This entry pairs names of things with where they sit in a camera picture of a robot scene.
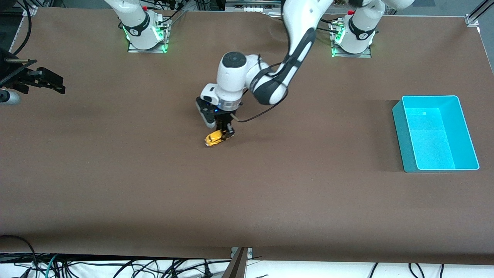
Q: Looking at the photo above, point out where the yellow beetle toy car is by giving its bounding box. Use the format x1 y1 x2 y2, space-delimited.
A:
204 130 232 147

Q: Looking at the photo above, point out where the brown table cover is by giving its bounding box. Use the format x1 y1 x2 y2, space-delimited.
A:
0 8 494 265

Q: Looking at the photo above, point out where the teal plastic bin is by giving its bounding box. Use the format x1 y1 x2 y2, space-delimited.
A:
392 95 480 173

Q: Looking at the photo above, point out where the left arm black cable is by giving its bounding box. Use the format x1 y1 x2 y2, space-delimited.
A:
233 54 289 123

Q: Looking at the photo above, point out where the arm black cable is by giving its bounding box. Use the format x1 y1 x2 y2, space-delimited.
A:
15 0 33 54
233 54 289 123

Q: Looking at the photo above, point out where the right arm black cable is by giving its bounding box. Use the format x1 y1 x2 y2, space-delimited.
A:
15 0 33 54

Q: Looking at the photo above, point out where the black cable on table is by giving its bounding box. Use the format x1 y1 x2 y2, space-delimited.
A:
266 12 335 31

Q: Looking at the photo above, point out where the aluminium frame rail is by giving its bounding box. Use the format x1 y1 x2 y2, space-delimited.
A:
226 0 283 8

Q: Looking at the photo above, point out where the aluminium profile post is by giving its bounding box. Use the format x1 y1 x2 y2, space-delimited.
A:
222 247 253 278

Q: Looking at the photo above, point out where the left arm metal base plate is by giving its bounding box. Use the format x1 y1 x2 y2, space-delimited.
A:
331 21 372 59

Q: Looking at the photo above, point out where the black looped floor cable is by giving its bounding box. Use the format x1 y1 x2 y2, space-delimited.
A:
0 234 37 267

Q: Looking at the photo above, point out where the teal floor cable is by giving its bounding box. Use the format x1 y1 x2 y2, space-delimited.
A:
44 254 59 278

